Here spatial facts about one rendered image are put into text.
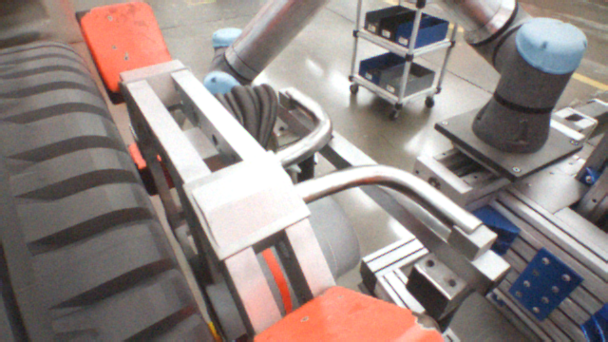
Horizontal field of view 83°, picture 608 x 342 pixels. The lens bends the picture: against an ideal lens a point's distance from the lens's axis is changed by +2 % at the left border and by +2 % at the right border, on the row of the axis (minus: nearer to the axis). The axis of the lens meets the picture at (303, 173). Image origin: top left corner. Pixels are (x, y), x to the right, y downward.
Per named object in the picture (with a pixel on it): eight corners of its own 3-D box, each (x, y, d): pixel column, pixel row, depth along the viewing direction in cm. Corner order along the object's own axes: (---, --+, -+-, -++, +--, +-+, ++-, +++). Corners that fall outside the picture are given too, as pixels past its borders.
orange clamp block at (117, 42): (112, 106, 42) (80, 33, 41) (175, 89, 46) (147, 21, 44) (109, 96, 36) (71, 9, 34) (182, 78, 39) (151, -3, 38)
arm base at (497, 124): (501, 109, 86) (518, 71, 80) (560, 141, 76) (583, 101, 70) (457, 124, 81) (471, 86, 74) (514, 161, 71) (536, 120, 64)
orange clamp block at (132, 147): (150, 198, 63) (137, 171, 69) (191, 181, 67) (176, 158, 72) (138, 169, 59) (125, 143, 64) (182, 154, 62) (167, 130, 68)
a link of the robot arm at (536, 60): (511, 109, 67) (543, 40, 58) (482, 78, 77) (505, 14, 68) (571, 108, 68) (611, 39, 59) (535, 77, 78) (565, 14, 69)
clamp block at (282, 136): (263, 144, 62) (260, 120, 58) (305, 129, 65) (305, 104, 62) (277, 160, 58) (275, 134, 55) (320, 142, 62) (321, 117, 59)
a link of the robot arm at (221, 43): (243, 44, 69) (249, 93, 76) (248, 25, 77) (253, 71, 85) (203, 45, 69) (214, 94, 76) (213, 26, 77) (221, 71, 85)
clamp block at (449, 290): (402, 288, 40) (411, 262, 37) (452, 253, 44) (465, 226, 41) (436, 324, 37) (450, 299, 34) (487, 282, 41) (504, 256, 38)
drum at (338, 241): (199, 287, 54) (177, 230, 44) (310, 227, 63) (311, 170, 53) (237, 369, 45) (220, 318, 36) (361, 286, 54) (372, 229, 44)
